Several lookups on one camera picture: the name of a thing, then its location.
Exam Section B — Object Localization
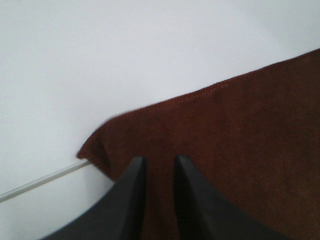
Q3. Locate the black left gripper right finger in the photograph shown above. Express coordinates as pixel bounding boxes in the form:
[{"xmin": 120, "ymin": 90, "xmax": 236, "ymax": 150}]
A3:
[{"xmin": 173, "ymin": 155, "xmax": 287, "ymax": 240}]

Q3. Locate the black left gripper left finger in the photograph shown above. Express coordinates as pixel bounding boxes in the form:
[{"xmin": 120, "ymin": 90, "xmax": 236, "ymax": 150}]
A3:
[{"xmin": 45, "ymin": 156, "xmax": 147, "ymax": 240}]

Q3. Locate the brown towel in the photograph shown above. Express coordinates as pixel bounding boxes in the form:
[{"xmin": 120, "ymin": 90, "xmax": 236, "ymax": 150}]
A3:
[{"xmin": 77, "ymin": 50, "xmax": 320, "ymax": 240}]

